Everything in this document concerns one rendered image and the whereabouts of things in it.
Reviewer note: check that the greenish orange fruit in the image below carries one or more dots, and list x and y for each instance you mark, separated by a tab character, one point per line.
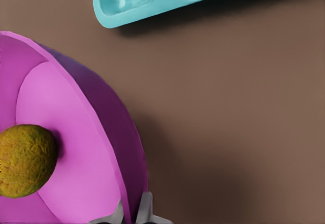
24	160

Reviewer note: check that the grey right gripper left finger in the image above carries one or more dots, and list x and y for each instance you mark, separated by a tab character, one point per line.
115	213

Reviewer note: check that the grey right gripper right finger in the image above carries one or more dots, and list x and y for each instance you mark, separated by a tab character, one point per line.
146	208

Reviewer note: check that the pink round plate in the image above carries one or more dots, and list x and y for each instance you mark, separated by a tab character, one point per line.
76	122

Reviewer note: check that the teal rectangular tray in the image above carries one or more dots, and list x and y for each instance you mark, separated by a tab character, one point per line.
142	0

